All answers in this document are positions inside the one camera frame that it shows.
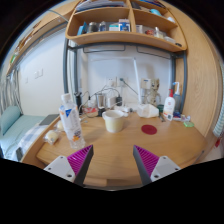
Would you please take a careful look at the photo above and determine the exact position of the clear spray bottle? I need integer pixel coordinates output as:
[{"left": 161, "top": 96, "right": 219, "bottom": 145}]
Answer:
[{"left": 172, "top": 81, "right": 183, "bottom": 114}]

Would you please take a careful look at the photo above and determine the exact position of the bed with plaid blanket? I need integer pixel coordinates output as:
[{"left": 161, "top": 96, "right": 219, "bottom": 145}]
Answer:
[{"left": 0, "top": 113, "right": 52, "bottom": 162}]

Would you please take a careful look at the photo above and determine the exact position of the white wall device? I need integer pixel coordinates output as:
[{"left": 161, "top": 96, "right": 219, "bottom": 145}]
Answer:
[{"left": 140, "top": 78, "right": 153, "bottom": 90}]

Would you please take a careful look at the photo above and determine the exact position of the white power strip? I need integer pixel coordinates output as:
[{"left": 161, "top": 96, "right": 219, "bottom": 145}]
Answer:
[{"left": 114, "top": 105, "right": 134, "bottom": 114}]

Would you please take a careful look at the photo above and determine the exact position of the plastic-wrapped bun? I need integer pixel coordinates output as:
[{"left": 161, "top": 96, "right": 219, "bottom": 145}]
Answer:
[{"left": 44, "top": 129, "right": 61, "bottom": 145}]

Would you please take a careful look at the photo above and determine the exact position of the white pump lotion bottle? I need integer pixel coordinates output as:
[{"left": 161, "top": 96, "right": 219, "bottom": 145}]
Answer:
[{"left": 162, "top": 88, "right": 177, "bottom": 122}]

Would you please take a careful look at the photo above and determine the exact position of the steel cup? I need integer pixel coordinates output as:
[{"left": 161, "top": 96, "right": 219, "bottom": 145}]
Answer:
[{"left": 95, "top": 93, "right": 106, "bottom": 109}]

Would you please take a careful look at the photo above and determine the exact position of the grey laptop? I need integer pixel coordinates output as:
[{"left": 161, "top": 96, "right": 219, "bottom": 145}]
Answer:
[{"left": 38, "top": 113, "right": 60, "bottom": 127}]

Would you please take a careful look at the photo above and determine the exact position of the flat round red coaster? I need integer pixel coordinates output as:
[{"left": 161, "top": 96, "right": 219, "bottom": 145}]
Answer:
[{"left": 140, "top": 124, "right": 158, "bottom": 136}]

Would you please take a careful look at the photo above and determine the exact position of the white polygonal box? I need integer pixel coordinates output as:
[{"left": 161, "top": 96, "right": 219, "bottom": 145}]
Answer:
[{"left": 137, "top": 103, "right": 160, "bottom": 119}]

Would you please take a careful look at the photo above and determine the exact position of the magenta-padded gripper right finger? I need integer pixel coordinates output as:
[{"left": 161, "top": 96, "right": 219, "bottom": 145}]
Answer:
[{"left": 132, "top": 144, "right": 182, "bottom": 187}]

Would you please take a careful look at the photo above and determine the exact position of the grey metal frame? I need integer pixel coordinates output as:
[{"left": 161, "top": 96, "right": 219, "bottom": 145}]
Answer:
[{"left": 62, "top": 38, "right": 188, "bottom": 114}]

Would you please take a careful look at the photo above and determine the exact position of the black charger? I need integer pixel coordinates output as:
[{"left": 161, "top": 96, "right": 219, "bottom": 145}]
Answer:
[{"left": 115, "top": 95, "right": 124, "bottom": 107}]

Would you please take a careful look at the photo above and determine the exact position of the tree creature figurine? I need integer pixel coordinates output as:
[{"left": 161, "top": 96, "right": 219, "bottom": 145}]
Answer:
[{"left": 149, "top": 79, "right": 162, "bottom": 106}]

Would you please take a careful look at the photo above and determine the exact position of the cream ceramic mug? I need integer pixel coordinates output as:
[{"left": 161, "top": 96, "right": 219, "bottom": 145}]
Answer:
[{"left": 101, "top": 109, "right": 126, "bottom": 134}]

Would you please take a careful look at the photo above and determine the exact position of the wooden shelf unit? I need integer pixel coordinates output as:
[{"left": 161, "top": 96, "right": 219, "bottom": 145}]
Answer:
[{"left": 65, "top": 0, "right": 188, "bottom": 53}]

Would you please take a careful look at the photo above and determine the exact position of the white desk lamp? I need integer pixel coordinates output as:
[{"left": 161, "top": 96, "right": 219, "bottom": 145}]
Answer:
[{"left": 89, "top": 55, "right": 144, "bottom": 106}]

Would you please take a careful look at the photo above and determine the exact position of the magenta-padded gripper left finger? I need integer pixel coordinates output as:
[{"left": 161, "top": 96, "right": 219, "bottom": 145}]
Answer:
[{"left": 43, "top": 144, "right": 95, "bottom": 188}]

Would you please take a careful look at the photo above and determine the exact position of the teal pillow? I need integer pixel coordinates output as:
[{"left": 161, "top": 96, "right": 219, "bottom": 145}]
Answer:
[{"left": 0, "top": 105, "right": 22, "bottom": 136}]

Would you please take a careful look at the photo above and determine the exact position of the clear plastic water bottle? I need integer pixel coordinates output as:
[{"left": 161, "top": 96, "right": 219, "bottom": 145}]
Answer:
[{"left": 58, "top": 93, "right": 86, "bottom": 150}]

